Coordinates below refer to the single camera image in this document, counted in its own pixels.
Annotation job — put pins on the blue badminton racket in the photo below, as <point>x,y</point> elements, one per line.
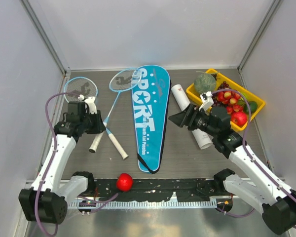
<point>124,80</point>
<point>78,86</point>

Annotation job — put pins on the yellow plastic tray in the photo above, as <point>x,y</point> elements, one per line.
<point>248,95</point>

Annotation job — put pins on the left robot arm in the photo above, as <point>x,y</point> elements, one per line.
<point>46,200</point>

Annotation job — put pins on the red apple in tray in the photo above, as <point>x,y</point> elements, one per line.
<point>239,118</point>

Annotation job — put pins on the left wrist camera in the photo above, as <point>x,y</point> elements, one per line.
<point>90,102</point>

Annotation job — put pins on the black front rail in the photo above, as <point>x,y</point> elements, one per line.
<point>158,190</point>

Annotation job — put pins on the dark grape bunch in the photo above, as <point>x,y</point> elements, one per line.
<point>222,85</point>

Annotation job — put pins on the blue racket bag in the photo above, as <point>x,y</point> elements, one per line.
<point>150,103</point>

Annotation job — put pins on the green lime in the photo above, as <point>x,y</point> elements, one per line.
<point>251,107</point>

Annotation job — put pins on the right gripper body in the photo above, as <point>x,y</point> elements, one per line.
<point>199,120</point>

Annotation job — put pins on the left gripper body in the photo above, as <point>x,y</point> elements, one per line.
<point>92,123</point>

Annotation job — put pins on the white cable duct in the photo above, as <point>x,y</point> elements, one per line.
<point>171,204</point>

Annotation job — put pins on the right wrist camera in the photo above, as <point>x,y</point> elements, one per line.
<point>207,101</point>

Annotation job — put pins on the green melon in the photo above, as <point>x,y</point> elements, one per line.
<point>204,83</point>

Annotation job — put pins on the red cherry cluster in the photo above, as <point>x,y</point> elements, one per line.
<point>231,101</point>

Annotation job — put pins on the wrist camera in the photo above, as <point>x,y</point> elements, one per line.
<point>207,101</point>
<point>90,102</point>

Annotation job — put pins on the white shuttlecock tube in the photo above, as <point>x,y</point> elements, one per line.
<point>202,138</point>

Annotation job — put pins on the red ball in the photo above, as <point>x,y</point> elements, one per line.
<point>124,182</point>

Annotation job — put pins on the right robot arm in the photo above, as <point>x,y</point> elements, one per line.
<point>266,193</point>

